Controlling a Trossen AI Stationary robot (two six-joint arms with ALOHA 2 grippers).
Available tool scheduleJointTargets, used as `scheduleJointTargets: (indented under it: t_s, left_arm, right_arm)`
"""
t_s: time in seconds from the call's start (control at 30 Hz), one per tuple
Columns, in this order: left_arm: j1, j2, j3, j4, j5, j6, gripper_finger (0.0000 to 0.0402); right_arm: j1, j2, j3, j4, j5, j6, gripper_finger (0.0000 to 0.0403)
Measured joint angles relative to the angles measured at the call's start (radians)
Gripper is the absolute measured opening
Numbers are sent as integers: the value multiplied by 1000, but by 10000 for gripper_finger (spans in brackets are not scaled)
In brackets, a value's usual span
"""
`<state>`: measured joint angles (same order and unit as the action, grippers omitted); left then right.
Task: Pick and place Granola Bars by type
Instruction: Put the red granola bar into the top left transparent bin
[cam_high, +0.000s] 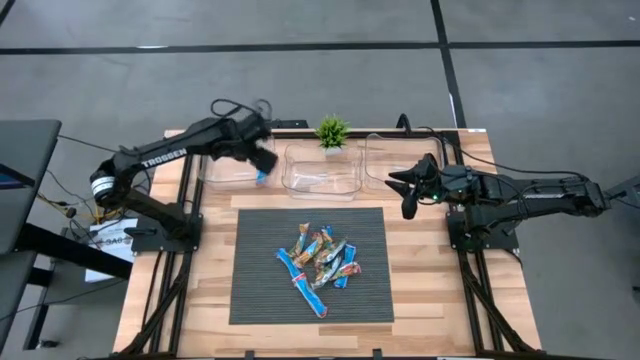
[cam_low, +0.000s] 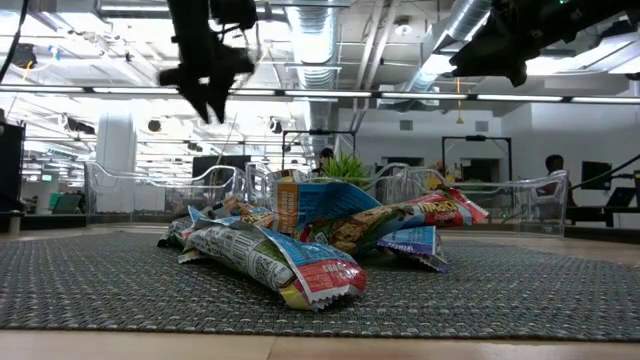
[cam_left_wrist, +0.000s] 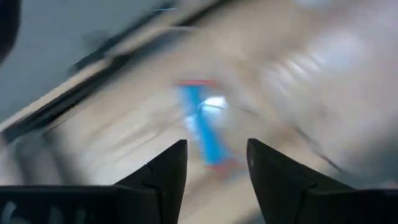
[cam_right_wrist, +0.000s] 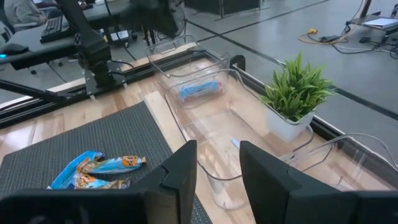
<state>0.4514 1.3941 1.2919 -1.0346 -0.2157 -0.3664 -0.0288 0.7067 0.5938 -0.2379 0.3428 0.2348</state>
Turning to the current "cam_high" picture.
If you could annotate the grey woven placemat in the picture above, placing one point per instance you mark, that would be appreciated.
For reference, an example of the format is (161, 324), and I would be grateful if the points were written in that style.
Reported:
(260, 300)

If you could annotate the silver green granola bar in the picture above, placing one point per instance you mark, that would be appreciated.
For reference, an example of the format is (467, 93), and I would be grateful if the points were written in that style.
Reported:
(326, 274)
(331, 251)

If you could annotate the grey stand leg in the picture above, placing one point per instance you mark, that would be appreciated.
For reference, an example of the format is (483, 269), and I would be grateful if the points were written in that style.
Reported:
(625, 190)

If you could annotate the black table edge bracket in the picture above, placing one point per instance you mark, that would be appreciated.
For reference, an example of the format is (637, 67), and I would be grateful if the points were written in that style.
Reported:
(377, 354)
(249, 355)

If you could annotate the dark device blue screen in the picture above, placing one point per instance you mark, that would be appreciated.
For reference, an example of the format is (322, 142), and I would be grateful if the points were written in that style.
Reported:
(10, 180)

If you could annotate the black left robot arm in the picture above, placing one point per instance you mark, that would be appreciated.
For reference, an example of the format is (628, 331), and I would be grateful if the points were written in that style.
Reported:
(165, 150)

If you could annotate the blue snack bar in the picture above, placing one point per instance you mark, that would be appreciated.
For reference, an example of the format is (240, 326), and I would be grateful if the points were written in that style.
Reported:
(311, 297)

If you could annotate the black aluminium table frame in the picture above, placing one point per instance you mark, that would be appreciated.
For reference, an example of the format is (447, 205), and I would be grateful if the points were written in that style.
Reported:
(300, 134)

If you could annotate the grey desk top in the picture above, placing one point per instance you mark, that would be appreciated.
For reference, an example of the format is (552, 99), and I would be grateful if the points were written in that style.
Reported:
(12, 290)
(25, 145)

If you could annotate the clear plastic container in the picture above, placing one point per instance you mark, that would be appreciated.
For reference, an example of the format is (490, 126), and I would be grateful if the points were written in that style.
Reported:
(395, 155)
(225, 172)
(320, 175)

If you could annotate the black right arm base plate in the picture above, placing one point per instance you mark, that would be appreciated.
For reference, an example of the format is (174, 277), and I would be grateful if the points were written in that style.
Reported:
(505, 240)

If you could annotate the white paper sheet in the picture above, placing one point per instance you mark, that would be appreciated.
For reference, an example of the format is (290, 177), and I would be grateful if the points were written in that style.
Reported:
(112, 242)

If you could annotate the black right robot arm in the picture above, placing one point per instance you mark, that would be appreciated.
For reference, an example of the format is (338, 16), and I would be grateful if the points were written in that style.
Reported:
(540, 192)

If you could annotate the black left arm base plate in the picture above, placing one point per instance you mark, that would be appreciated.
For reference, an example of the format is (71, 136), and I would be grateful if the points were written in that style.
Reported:
(150, 242)

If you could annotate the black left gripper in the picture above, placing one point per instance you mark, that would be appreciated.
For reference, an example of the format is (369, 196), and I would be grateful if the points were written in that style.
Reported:
(250, 131)

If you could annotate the blue granola bar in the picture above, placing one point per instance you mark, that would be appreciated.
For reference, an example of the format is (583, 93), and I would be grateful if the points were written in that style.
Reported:
(261, 176)
(287, 264)
(327, 233)
(346, 265)

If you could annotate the black power strip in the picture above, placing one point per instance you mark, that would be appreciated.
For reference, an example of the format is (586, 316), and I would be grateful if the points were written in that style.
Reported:
(292, 123)

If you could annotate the small green potted plant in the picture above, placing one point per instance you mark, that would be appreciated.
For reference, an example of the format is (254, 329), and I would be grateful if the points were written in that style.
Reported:
(332, 131)

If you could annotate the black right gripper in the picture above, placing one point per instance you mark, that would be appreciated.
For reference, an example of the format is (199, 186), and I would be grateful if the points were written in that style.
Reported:
(450, 185)

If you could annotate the black desk frame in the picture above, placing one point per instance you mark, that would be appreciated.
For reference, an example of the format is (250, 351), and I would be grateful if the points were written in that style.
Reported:
(75, 252)

